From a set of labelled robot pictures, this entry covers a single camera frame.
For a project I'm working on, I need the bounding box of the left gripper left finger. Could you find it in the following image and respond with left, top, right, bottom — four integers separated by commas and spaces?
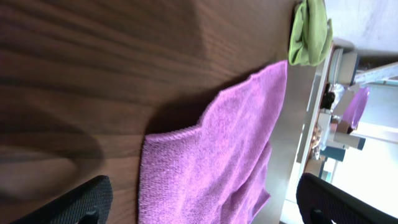
12, 175, 113, 224

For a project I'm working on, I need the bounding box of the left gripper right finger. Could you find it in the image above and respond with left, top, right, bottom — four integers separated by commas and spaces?
296, 173, 397, 224

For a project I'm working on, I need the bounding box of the purple microfiber cloth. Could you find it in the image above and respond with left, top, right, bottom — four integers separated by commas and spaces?
138, 61, 288, 223

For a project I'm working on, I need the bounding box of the crumpled green cloth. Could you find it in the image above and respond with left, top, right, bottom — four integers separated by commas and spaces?
288, 0, 333, 66

